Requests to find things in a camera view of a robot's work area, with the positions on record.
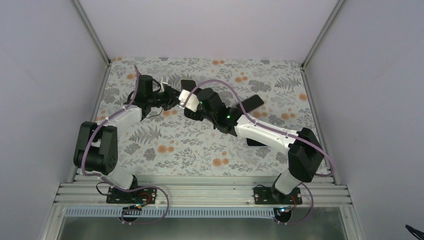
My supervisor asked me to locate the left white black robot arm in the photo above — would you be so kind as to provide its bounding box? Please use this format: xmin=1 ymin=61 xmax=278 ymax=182
xmin=73 ymin=75 xmax=181 ymax=203

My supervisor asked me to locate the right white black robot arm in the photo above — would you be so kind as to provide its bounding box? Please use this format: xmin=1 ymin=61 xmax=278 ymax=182
xmin=178 ymin=88 xmax=324 ymax=204

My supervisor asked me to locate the phone in grey case bottom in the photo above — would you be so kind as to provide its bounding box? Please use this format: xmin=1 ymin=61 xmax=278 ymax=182
xmin=246 ymin=138 xmax=268 ymax=147

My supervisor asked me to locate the floral table mat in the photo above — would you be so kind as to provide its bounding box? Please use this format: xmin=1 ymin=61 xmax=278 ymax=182
xmin=96 ymin=57 xmax=316 ymax=176

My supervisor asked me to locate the black object bottom corner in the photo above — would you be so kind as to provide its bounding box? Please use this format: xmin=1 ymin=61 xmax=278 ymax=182
xmin=405 ymin=224 xmax=424 ymax=240

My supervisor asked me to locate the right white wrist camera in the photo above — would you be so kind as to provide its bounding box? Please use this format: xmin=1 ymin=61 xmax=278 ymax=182
xmin=178 ymin=89 xmax=200 ymax=112

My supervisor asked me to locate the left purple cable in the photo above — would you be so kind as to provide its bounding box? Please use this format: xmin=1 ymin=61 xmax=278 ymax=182
xmin=80 ymin=64 xmax=170 ymax=226

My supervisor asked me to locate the purple cable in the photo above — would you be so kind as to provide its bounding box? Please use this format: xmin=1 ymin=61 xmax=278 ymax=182
xmin=185 ymin=79 xmax=335 ymax=227
xmin=80 ymin=64 xmax=170 ymax=226

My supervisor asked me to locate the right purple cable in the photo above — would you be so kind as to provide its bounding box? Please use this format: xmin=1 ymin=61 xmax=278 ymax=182
xmin=185 ymin=79 xmax=335 ymax=227

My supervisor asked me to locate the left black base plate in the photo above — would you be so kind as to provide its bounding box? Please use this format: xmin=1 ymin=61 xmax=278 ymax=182
xmin=106 ymin=187 xmax=157 ymax=205

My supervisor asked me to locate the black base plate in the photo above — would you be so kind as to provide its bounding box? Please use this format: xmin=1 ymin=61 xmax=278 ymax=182
xmin=253 ymin=185 xmax=303 ymax=205
xmin=106 ymin=187 xmax=157 ymax=205

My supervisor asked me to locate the left aluminium corner post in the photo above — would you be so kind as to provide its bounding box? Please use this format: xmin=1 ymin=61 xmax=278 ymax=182
xmin=71 ymin=0 xmax=111 ymax=66

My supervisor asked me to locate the aluminium corner post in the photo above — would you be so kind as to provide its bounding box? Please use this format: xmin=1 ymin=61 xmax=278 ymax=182
xmin=301 ymin=0 xmax=346 ymax=71
xmin=71 ymin=0 xmax=111 ymax=66

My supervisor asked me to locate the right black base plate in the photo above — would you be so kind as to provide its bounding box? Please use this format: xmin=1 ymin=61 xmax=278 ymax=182
xmin=253 ymin=185 xmax=303 ymax=205

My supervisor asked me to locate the slotted grey cable duct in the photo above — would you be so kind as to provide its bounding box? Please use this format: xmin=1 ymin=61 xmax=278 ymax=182
xmin=63 ymin=206 xmax=275 ymax=219

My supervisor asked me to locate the aluminium rail frame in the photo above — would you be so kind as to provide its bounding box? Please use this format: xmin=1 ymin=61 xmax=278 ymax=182
xmin=39 ymin=174 xmax=365 ymax=240

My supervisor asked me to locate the right aluminium corner post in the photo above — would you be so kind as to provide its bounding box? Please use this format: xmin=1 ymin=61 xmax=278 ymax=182
xmin=301 ymin=0 xmax=346 ymax=71

